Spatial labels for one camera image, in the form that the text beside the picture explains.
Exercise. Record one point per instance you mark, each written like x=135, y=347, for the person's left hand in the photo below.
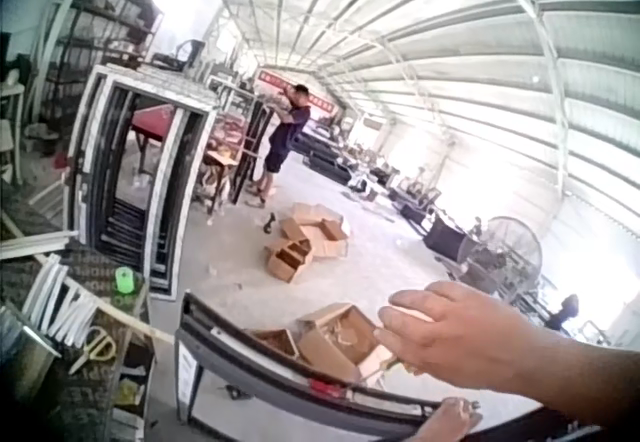
x=447, y=422

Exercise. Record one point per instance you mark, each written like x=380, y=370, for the person's right hand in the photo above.
x=475, y=342

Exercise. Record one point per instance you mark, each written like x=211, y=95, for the person's left fingers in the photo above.
x=462, y=412

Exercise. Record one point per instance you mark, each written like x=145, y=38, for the person's right fingers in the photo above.
x=410, y=319

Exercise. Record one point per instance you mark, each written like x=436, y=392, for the dark aluminium window frame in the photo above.
x=280, y=364

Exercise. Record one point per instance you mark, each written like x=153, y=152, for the large open cardboard carton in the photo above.
x=330, y=347

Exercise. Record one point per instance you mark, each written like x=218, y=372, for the round floor fan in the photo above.
x=510, y=257

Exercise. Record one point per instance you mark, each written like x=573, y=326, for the heap of cardboard cartons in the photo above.
x=300, y=247

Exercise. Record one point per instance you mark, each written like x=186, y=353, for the small open cardboard carton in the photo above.
x=275, y=344

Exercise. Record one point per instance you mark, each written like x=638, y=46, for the row of workshop machines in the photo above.
x=400, y=182

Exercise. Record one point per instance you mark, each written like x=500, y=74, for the black power drill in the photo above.
x=270, y=224

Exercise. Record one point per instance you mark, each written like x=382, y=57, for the red banner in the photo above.
x=320, y=97

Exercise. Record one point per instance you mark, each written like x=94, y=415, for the wooden work table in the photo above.
x=220, y=167

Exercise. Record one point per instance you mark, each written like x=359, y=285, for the green tape roll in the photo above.
x=124, y=281

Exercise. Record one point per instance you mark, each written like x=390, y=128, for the stack of upright window frames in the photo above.
x=150, y=182

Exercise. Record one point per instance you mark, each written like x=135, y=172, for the red table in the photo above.
x=150, y=124

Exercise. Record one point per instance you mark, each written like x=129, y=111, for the bundle of white profile strips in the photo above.
x=57, y=307

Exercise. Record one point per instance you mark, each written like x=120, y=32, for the long white profile strip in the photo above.
x=35, y=248

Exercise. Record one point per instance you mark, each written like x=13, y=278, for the dark metal shelf rack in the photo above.
x=100, y=47

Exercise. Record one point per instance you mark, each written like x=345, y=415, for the tall dark frame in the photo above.
x=252, y=147

